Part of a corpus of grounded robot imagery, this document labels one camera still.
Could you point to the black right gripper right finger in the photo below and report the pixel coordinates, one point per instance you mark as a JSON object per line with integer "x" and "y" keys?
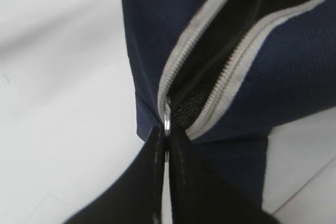
{"x": 199, "y": 195}

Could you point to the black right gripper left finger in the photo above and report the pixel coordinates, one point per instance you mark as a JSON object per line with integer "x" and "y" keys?
{"x": 136, "y": 196}

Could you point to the navy insulated lunch bag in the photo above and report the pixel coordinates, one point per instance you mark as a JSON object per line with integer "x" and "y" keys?
{"x": 232, "y": 71}

